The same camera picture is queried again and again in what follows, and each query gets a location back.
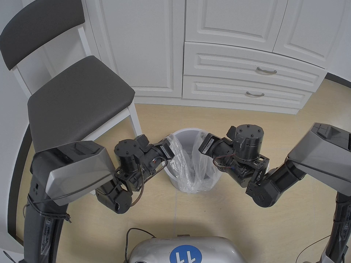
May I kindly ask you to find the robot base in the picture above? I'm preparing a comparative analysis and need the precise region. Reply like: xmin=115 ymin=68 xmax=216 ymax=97
xmin=129 ymin=236 xmax=246 ymax=263

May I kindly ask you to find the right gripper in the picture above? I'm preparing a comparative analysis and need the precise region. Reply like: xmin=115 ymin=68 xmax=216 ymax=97
xmin=198 ymin=133 xmax=236 ymax=165

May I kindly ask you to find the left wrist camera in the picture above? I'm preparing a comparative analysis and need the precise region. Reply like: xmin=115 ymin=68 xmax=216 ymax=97
xmin=136 ymin=134 xmax=151 ymax=150

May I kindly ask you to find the white chair grey seat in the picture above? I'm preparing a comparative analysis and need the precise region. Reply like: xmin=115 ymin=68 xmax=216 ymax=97
xmin=0 ymin=0 xmax=144 ymax=151

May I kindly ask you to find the white wardrobe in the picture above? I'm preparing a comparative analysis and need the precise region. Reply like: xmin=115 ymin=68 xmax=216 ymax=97
xmin=70 ymin=0 xmax=351 ymax=116

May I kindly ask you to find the pale grey trash bin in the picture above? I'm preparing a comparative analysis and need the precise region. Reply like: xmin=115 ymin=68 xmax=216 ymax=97
xmin=164 ymin=128 xmax=223 ymax=194

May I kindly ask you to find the thin black cable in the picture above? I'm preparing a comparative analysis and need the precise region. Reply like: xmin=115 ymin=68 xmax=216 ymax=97
xmin=297 ymin=235 xmax=332 ymax=263

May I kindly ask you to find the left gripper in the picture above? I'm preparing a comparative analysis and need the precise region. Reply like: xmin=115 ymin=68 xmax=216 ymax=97
xmin=147 ymin=139 xmax=177 ymax=166

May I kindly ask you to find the clear plastic bag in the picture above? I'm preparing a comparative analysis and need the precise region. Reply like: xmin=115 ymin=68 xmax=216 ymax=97
xmin=165 ymin=130 xmax=223 ymax=194

